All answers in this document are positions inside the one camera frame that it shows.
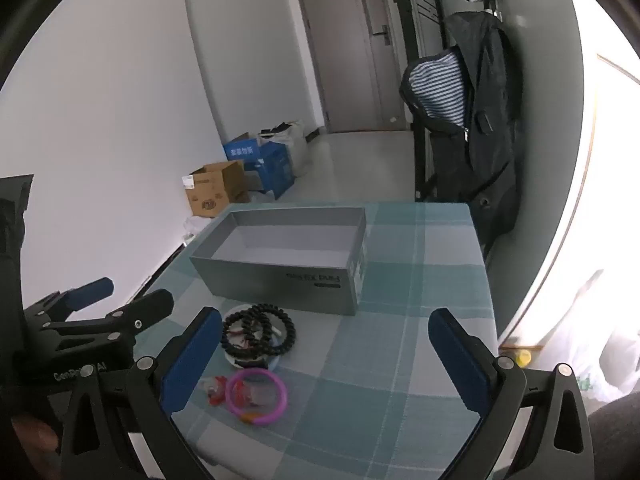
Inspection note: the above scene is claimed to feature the grey cardboard box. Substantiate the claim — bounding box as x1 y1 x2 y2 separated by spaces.
189 205 368 317

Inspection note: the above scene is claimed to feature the brown cardboard box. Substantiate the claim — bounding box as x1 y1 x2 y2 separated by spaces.
184 160 252 219

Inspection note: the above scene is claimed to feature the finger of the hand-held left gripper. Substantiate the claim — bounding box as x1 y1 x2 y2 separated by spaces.
24 276 115 328
42 289 176 348

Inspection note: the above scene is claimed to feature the pink bracelet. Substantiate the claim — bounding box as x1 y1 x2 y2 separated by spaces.
225 367 289 429

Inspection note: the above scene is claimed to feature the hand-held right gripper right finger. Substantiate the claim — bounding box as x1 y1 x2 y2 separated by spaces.
427 307 596 480

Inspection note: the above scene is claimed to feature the black jacket striped lining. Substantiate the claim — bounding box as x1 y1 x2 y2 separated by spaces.
399 10 524 256

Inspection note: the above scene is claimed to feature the blue cardboard box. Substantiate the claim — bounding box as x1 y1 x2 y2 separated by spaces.
222 132 296 201

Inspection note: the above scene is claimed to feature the black clothes rack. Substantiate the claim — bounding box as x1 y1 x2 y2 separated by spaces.
387 0 451 203

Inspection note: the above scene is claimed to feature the person's right trouser leg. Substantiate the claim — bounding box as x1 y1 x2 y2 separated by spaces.
585 392 640 480

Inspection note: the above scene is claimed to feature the large white plastic bag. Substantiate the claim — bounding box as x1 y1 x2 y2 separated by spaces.
550 270 640 402

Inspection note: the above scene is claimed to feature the light blue bracelet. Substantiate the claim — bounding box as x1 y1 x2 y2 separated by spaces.
223 307 293 367

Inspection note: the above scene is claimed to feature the small red white trinket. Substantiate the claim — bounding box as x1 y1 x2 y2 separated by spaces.
200 375 231 407

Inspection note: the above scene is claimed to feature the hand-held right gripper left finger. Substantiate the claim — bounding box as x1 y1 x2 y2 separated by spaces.
60 306 223 480

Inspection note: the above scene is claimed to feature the black bead bracelet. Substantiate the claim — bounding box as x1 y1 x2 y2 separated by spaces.
249 302 297 357
220 309 274 357

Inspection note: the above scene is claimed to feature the white printed round badge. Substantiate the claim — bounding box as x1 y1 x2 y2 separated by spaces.
231 326 262 357

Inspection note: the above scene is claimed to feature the teal checked tablecloth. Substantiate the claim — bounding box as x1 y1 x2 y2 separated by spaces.
132 201 501 480

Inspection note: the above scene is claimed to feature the white sack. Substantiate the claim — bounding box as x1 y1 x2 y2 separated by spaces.
257 120 310 178

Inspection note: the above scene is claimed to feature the crumpled white plastic bag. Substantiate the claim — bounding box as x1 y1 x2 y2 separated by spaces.
181 215 212 249

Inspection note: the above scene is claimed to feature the grey door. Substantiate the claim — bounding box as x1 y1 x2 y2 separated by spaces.
291 0 401 135

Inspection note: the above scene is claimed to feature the person's left hand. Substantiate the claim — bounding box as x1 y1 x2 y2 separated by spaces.
10 412 61 467

